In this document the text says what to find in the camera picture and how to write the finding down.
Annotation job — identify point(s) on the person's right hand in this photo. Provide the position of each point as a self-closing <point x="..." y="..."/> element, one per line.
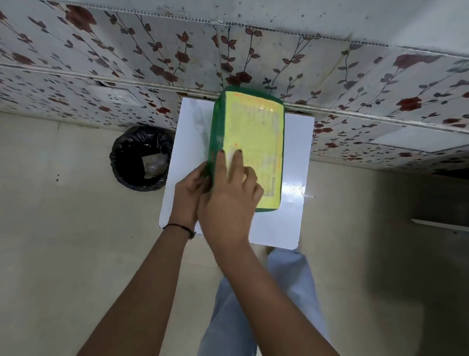
<point x="227" y="212"/>

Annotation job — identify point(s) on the white square table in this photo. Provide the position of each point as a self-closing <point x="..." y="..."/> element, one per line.
<point x="293" y="176"/>

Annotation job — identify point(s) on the person's left forearm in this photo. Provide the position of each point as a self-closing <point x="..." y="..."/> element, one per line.
<point x="146" y="300"/>

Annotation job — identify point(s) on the black lined trash bin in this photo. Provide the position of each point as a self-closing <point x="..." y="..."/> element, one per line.
<point x="128" y="161"/>

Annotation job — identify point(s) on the person's right middle finger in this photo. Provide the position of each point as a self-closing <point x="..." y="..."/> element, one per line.
<point x="236" y="165"/>

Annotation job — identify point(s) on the person's right little finger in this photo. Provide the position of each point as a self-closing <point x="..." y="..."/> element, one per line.
<point x="258" y="192"/>

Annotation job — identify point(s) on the person's left hand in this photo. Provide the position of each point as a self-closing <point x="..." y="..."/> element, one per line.
<point x="185" y="200"/>

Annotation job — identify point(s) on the green and yellow packet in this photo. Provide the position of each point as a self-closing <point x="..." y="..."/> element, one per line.
<point x="256" y="139"/>

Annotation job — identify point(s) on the black thread wristband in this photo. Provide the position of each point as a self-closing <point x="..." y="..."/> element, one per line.
<point x="181" y="227"/>

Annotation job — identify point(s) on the crumpled clear wrapper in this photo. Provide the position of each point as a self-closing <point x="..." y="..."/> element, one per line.
<point x="155" y="165"/>

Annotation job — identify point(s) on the light blue trousers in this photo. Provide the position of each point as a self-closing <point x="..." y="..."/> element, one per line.
<point x="296" y="278"/>

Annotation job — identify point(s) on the person's right forearm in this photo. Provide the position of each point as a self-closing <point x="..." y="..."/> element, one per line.
<point x="271" y="311"/>

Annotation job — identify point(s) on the person's left fingers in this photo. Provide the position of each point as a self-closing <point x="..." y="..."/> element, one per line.
<point x="203" y="179"/>

